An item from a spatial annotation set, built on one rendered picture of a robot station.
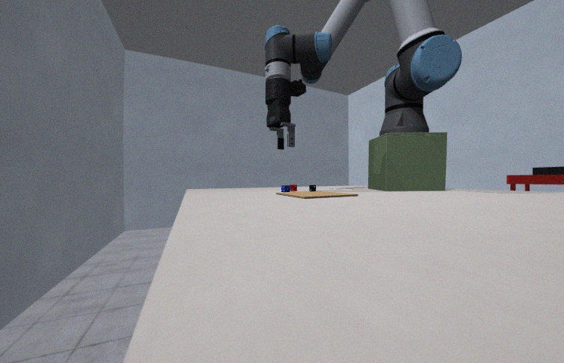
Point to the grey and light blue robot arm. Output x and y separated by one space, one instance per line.
425 63

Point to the tan square mat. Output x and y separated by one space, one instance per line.
316 194

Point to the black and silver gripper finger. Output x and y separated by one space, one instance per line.
290 133
280 137

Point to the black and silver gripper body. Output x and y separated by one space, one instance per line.
278 92

